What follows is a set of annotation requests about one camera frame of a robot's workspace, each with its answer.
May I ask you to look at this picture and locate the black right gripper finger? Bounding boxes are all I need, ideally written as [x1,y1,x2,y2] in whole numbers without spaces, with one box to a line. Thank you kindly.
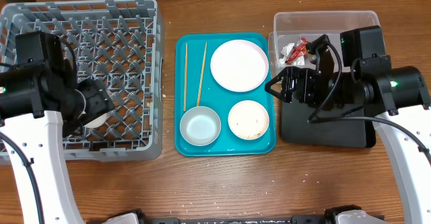
[264,77,286,102]
[270,67,291,83]

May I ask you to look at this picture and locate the white paper napkin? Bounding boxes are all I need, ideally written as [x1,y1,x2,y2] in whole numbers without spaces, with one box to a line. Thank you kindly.
[279,43,305,66]

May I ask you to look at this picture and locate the red snack wrapper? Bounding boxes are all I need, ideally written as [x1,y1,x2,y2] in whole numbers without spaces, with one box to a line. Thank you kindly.
[287,38,308,63]

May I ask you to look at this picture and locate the small white bowl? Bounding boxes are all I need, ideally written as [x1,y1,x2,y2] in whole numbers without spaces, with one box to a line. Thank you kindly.
[228,100,269,141]

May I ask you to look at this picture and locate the white cup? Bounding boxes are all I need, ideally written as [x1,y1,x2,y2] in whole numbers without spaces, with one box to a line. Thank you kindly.
[84,113,108,128]

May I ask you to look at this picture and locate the cooked rice leftovers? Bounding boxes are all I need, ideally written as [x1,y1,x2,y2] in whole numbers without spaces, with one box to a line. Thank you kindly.
[235,118,265,140]

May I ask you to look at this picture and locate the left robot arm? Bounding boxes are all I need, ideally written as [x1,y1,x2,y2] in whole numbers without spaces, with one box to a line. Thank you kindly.
[1,31,114,223]

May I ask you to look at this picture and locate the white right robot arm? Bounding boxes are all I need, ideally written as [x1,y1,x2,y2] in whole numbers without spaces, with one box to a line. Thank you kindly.
[265,67,430,223]

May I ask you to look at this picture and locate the black waste tray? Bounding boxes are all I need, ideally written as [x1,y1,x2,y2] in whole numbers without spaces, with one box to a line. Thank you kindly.
[280,98,376,148]

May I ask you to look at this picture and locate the grey dishwasher rack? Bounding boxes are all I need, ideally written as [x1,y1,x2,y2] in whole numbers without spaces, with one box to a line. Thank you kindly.
[1,0,164,161]

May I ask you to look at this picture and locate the clear plastic bin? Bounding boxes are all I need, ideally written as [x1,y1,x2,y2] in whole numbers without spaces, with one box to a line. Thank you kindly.
[268,11,380,77]

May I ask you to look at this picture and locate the large white round plate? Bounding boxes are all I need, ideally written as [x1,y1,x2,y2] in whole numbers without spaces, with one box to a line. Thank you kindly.
[210,40,269,93]

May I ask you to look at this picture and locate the right wooden chopstick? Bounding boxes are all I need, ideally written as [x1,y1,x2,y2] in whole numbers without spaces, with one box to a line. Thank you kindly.
[197,42,207,106]

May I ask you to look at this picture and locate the wooden chopstick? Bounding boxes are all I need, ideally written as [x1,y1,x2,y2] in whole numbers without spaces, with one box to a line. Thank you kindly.
[183,43,188,112]
[197,42,207,106]

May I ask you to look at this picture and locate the teal plastic tray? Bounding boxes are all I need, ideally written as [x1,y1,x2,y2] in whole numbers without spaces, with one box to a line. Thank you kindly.
[174,32,277,157]

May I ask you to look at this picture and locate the grey metal bowl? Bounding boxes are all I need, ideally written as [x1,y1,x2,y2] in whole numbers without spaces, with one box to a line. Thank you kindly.
[180,106,222,147]

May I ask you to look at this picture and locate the left wooden chopstick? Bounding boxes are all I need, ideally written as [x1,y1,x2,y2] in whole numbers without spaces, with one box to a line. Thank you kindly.
[183,43,188,112]

